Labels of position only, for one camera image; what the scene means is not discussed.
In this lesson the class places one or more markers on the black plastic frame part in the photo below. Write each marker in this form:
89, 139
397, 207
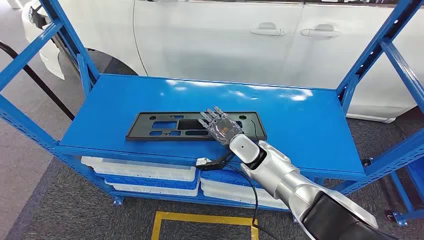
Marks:
142, 127

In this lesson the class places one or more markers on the white plastic tray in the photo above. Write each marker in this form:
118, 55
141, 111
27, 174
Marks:
139, 170
149, 191
225, 193

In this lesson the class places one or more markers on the yellow floor tape square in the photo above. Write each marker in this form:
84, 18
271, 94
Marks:
198, 218

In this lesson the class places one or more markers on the white car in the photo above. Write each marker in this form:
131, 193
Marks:
215, 39

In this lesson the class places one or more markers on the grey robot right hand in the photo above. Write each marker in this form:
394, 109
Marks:
225, 129

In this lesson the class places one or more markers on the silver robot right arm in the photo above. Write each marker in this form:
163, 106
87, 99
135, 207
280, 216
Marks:
281, 175

